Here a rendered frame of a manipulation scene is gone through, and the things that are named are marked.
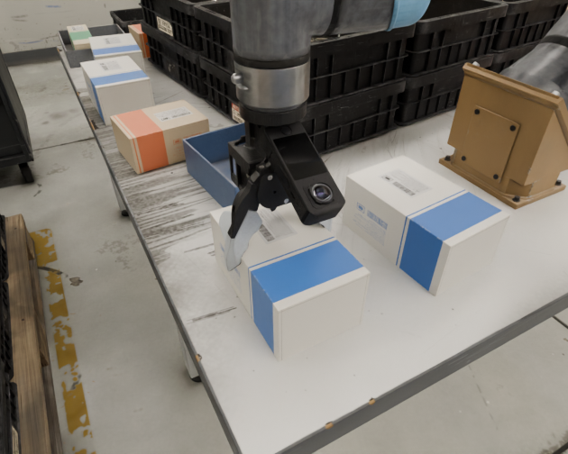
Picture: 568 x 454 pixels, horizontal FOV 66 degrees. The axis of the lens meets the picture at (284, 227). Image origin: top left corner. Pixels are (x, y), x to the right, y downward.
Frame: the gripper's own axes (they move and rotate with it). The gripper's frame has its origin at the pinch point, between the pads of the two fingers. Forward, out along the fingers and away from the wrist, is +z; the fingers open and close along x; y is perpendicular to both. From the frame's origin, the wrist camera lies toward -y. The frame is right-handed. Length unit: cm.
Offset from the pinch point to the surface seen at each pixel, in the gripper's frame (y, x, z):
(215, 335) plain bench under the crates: -2.8, 11.1, 6.4
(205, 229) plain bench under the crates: 18.0, 4.7, 6.2
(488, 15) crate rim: 32, -68, -15
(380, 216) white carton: 0.8, -16.5, 0.1
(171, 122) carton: 43.7, 1.2, -1.4
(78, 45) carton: 113, 9, 0
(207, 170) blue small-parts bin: 26.6, 0.4, 0.9
